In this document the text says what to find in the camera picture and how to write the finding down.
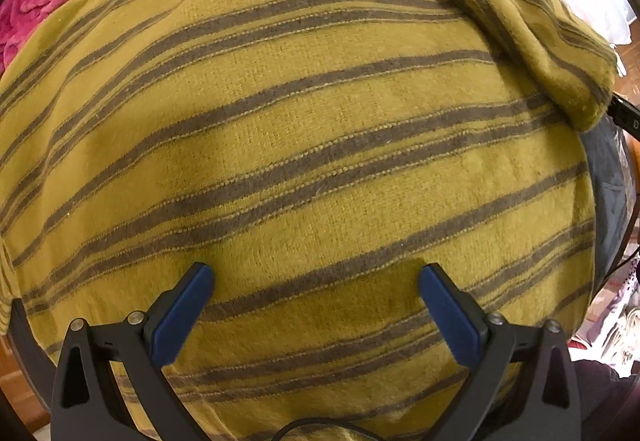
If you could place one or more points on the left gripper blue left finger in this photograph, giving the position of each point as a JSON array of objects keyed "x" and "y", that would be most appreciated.
[{"x": 87, "y": 403}]

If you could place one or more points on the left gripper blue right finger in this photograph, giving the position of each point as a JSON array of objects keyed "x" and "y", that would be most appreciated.
[{"x": 521, "y": 383}]

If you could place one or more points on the yellow brown striped sweater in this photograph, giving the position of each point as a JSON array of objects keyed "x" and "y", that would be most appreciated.
[{"x": 316, "y": 154}]

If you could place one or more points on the dark storage bag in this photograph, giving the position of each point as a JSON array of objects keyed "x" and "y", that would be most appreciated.
[{"x": 608, "y": 183}]

